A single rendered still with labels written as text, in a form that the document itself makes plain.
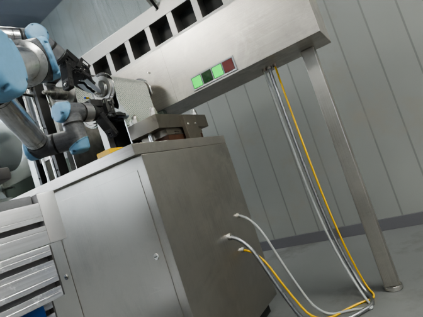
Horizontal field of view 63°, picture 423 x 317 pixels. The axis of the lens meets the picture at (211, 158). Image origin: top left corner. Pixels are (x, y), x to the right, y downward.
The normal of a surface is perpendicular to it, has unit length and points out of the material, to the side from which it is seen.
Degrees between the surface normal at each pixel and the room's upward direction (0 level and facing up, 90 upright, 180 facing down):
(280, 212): 90
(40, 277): 90
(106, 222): 90
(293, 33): 90
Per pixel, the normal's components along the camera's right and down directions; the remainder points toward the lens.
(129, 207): -0.48, 0.10
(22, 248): 0.77, -0.29
